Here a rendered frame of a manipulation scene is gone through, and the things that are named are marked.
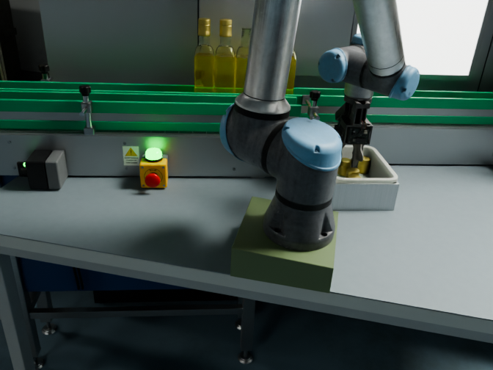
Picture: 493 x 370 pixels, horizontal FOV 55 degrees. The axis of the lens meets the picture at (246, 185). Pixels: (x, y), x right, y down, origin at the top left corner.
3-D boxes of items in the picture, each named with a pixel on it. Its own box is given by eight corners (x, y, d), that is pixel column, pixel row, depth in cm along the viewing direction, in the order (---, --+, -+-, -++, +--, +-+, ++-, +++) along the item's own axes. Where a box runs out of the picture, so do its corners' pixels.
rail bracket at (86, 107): (98, 133, 128) (93, 84, 122) (93, 143, 122) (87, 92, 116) (84, 133, 128) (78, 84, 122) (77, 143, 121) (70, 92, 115)
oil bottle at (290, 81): (287, 114, 148) (294, 45, 138) (290, 121, 143) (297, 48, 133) (270, 114, 147) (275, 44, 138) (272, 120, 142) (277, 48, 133)
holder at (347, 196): (362, 165, 148) (366, 142, 145) (393, 210, 124) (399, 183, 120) (309, 164, 147) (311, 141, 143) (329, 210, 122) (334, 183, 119)
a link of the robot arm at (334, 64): (359, 58, 102) (384, 51, 109) (317, 45, 108) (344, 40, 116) (351, 92, 106) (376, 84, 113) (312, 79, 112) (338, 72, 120)
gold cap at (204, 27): (200, 36, 130) (200, 20, 128) (196, 34, 133) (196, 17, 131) (212, 36, 131) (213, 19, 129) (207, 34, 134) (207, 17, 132)
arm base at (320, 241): (337, 254, 94) (346, 213, 89) (262, 247, 94) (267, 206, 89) (329, 211, 107) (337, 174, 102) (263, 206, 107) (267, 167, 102)
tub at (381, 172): (368, 171, 143) (373, 144, 139) (395, 209, 124) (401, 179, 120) (312, 171, 142) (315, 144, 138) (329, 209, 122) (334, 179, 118)
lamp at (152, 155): (163, 156, 130) (162, 145, 128) (161, 162, 126) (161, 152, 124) (146, 156, 129) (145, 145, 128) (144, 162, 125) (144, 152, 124)
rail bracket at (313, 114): (307, 121, 142) (312, 80, 136) (320, 143, 127) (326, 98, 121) (298, 121, 142) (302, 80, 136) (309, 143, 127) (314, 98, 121)
